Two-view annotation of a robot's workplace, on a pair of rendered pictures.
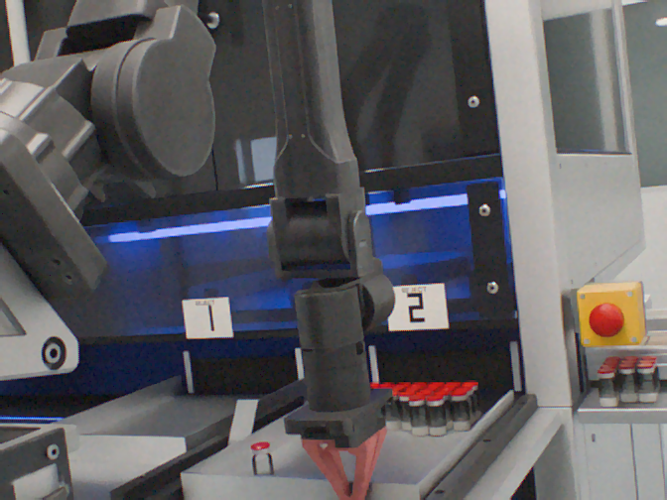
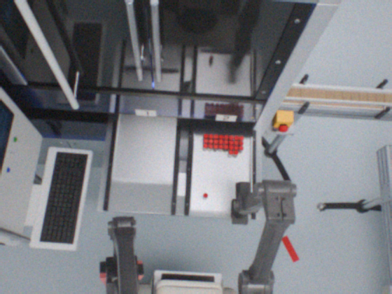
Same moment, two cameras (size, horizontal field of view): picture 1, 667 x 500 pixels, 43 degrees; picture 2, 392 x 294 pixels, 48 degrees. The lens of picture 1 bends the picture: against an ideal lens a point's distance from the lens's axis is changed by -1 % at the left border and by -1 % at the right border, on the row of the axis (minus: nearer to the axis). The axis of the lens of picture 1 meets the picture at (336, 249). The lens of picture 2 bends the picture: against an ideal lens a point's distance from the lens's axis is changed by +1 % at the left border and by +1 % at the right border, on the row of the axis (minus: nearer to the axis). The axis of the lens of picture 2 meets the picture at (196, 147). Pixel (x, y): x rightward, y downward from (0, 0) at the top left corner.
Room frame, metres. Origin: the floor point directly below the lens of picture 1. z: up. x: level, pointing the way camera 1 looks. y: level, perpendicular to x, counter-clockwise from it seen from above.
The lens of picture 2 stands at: (0.58, 0.38, 2.71)
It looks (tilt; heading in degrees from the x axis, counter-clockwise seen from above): 71 degrees down; 327
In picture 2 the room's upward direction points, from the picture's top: 10 degrees clockwise
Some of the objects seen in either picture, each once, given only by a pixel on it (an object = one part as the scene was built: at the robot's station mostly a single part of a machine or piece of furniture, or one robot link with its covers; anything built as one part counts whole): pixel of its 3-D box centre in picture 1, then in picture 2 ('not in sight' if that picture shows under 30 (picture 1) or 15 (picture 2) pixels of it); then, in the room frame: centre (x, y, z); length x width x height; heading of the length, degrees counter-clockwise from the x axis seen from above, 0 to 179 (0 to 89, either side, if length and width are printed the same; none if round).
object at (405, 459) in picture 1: (364, 442); (222, 173); (0.94, -0.01, 0.90); 0.34 x 0.26 x 0.04; 154
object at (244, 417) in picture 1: (220, 438); (182, 178); (0.99, 0.16, 0.91); 0.14 x 0.03 x 0.06; 154
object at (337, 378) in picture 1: (337, 383); (240, 211); (0.75, 0.01, 1.01); 0.10 x 0.07 x 0.07; 154
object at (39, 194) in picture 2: not in sight; (53, 196); (1.16, 0.70, 0.79); 0.45 x 0.28 x 0.03; 152
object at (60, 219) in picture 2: not in sight; (64, 196); (1.13, 0.66, 0.82); 0.40 x 0.14 x 0.02; 152
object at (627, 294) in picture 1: (611, 312); (283, 117); (1.05, -0.33, 0.99); 0.08 x 0.07 x 0.07; 154
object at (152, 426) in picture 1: (183, 413); (145, 142); (1.20, 0.25, 0.90); 0.34 x 0.26 x 0.04; 154
